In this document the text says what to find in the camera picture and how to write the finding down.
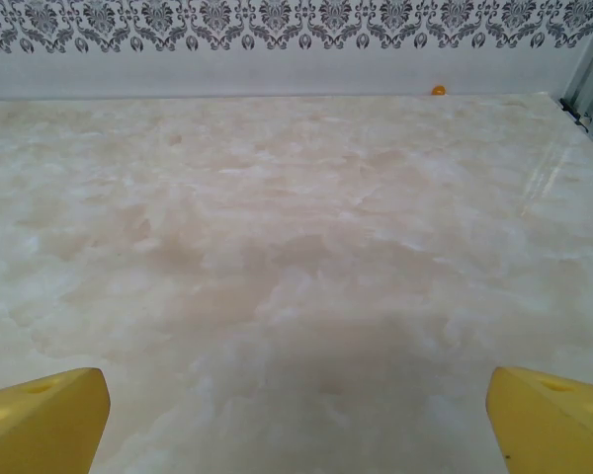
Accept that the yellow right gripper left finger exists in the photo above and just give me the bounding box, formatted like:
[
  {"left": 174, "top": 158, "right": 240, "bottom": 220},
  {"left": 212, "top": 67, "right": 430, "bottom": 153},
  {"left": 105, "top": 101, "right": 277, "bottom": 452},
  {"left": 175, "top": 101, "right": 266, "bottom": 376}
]
[{"left": 0, "top": 366, "right": 112, "bottom": 474}]

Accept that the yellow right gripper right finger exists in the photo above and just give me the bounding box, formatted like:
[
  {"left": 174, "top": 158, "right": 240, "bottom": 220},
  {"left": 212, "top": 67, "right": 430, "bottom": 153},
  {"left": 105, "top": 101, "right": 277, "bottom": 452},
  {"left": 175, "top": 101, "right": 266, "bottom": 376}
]
[{"left": 484, "top": 364, "right": 593, "bottom": 474}]

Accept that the right aluminium frame post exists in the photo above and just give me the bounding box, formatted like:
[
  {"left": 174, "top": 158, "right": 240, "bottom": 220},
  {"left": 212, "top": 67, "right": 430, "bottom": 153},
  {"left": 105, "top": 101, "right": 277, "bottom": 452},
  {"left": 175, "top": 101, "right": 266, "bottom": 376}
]
[{"left": 557, "top": 0, "right": 593, "bottom": 129}]

